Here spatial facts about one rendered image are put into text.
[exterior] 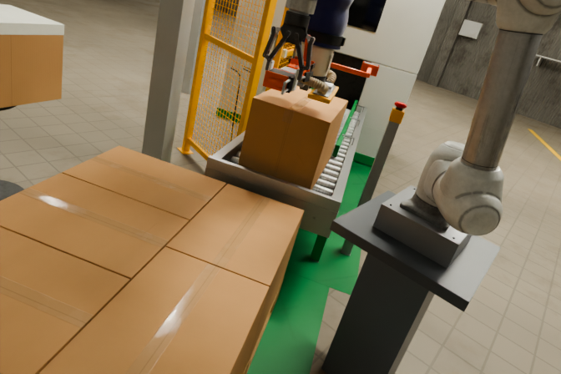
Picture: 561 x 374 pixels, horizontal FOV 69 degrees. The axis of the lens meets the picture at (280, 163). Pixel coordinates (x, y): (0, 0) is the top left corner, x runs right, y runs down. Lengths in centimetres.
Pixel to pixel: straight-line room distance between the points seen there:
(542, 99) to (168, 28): 1088
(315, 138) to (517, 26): 106
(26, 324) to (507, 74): 138
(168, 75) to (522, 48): 217
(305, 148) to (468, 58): 1107
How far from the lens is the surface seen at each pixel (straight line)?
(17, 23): 231
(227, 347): 122
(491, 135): 125
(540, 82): 1255
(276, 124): 198
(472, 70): 1281
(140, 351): 119
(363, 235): 147
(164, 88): 288
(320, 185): 228
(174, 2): 279
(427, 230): 148
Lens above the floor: 145
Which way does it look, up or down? 23 degrees down
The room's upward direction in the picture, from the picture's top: 15 degrees clockwise
